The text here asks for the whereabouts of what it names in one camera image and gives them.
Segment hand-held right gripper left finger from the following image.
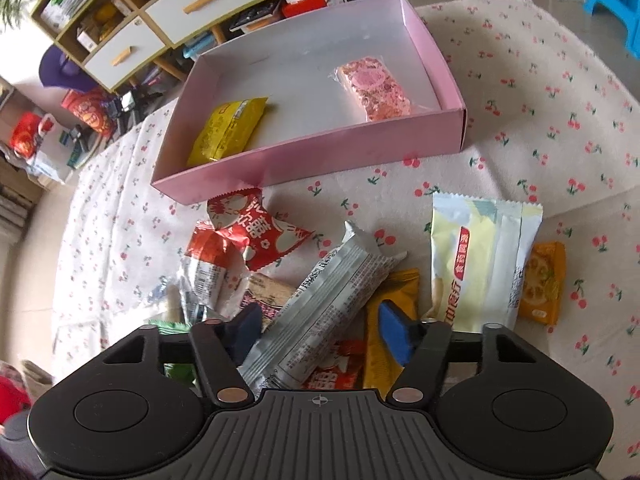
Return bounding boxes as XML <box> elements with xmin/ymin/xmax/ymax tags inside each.
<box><xmin>102</xmin><ymin>302</ymin><xmax>264</xmax><ymax>407</ymax></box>

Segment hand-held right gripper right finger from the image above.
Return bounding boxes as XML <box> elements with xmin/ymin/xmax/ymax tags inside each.
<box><xmin>378</xmin><ymin>300</ymin><xmax>538</xmax><ymax>403</ymax></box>

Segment golden orange snack packet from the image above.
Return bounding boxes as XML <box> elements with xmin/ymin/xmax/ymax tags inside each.
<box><xmin>364</xmin><ymin>268</ymin><xmax>421</xmax><ymax>395</ymax></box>

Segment red and white snack packet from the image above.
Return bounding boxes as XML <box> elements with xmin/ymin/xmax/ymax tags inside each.
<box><xmin>181</xmin><ymin>220</ymin><xmax>251</xmax><ymax>313</ymax></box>

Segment silver snack bar packet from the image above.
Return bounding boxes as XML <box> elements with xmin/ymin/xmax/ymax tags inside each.
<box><xmin>239</xmin><ymin>220</ymin><xmax>408</xmax><ymax>400</ymax></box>

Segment red triangular candy packet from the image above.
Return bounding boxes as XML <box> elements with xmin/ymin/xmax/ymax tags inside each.
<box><xmin>206</xmin><ymin>187</ymin><xmax>317</xmax><ymax>272</ymax></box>

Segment pink cardboard box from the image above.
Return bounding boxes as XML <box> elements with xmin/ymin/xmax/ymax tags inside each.
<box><xmin>151</xmin><ymin>0</ymin><xmax>468</xmax><ymax>206</ymax></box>

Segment brown snack packet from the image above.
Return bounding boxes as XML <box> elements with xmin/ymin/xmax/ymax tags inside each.
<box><xmin>239</xmin><ymin>272</ymin><xmax>297</xmax><ymax>332</ymax></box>

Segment small red candy packet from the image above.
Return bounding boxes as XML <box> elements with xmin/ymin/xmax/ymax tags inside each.
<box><xmin>306</xmin><ymin>339</ymin><xmax>367</xmax><ymax>392</ymax></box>

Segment clear plastic wrapper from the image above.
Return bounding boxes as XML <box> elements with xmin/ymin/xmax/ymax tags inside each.
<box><xmin>147</xmin><ymin>280</ymin><xmax>193</xmax><ymax>323</ymax></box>

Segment orange cracker packet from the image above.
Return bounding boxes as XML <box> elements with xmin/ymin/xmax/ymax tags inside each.
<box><xmin>516</xmin><ymin>241</ymin><xmax>567</xmax><ymax>327</ymax></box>

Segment cherry print mat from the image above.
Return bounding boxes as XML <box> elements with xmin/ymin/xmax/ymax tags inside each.
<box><xmin>50</xmin><ymin>0</ymin><xmax>640</xmax><ymax>413</ymax></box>

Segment pink nougat packet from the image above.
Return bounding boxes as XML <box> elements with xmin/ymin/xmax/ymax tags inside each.
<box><xmin>329</xmin><ymin>54</ymin><xmax>426</xmax><ymax>123</ymax></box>

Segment black gadget on stand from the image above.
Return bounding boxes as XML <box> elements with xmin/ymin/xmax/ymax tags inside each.
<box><xmin>116</xmin><ymin>87</ymin><xmax>152</xmax><ymax>127</ymax></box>

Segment red patterned bag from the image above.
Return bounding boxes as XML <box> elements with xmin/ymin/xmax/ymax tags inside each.
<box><xmin>61</xmin><ymin>88</ymin><xmax>119</xmax><ymax>137</ymax></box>

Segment clear bin with blue lid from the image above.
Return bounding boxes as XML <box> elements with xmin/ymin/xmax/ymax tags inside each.
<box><xmin>181</xmin><ymin>34</ymin><xmax>217</xmax><ymax>62</ymax></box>

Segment red and white plastic bag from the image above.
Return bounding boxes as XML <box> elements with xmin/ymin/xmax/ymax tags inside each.
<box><xmin>9</xmin><ymin>112</ymin><xmax>57</xmax><ymax>162</ymax></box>

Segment red flat box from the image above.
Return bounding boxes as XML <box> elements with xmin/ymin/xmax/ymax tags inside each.
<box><xmin>281</xmin><ymin>0</ymin><xmax>349</xmax><ymax>19</ymax></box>

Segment wooden cabinet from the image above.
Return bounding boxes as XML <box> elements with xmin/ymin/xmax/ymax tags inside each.
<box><xmin>29</xmin><ymin>0</ymin><xmax>273</xmax><ymax>95</ymax></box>

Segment green potted plant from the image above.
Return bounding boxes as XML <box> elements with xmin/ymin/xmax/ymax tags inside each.
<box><xmin>0</xmin><ymin>0</ymin><xmax>32</xmax><ymax>28</ymax></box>

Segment white drawer with wooden handle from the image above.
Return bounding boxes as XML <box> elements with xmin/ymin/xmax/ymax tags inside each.
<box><xmin>145</xmin><ymin>0</ymin><xmax>259</xmax><ymax>47</ymax></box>
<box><xmin>82</xmin><ymin>15</ymin><xmax>167</xmax><ymax>93</ymax></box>

